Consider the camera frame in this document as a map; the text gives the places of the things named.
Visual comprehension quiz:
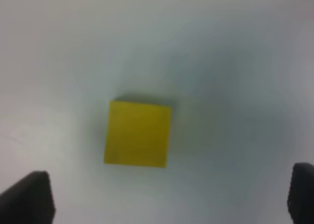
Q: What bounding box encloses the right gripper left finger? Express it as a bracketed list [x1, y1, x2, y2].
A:
[0, 171, 56, 224]

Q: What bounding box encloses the yellow cube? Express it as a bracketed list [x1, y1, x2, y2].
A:
[104, 100, 171, 168]

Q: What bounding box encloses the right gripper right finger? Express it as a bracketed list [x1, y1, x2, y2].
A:
[287, 163, 314, 224]

